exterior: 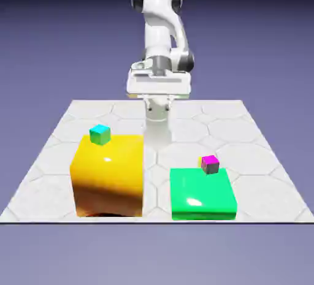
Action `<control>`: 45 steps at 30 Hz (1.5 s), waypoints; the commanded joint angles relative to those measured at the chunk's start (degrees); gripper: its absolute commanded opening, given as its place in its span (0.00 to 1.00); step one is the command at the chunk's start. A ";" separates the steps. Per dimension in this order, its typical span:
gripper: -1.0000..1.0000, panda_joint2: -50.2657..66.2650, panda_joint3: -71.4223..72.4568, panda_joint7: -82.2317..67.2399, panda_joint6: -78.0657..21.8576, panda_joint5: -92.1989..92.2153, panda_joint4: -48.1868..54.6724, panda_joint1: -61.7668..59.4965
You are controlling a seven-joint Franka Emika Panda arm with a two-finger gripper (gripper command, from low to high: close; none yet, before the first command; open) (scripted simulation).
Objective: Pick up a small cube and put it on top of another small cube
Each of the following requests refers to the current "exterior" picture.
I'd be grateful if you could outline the large green box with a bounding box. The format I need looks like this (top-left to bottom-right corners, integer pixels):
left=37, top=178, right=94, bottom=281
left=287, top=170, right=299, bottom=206
left=169, top=167, right=238, bottom=221

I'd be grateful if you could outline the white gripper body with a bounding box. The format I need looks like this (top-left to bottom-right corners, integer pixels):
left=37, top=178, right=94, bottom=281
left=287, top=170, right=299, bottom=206
left=126, top=68, right=192, bottom=100

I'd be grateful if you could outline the small magenta cube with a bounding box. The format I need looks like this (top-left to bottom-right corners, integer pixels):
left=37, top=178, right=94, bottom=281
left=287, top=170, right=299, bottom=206
left=201, top=154, right=220, bottom=175

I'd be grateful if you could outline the large yellow box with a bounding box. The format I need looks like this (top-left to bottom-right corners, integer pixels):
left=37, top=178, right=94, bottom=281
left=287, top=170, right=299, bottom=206
left=69, top=134, right=145, bottom=218

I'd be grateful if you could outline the small cyan cube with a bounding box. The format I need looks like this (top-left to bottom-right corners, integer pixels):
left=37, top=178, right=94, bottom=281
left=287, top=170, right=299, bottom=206
left=88, top=124, right=112, bottom=146

